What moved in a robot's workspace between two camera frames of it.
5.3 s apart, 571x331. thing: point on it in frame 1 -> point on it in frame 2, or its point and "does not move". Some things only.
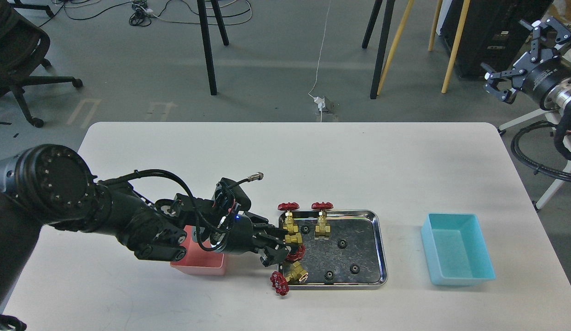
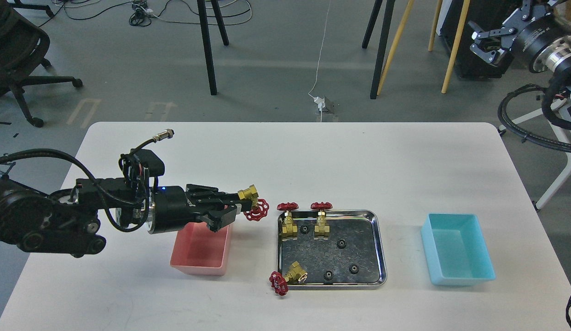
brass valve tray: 296,238 -> 260,207
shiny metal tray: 354,258 does not move
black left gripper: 244,234 -> 169,210
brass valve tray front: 280,283 does not move
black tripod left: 202,8 does not move
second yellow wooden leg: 439,4 does not move
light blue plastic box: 456,249 does not move
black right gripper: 537,82 -> 547,44
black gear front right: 354,269 does not move
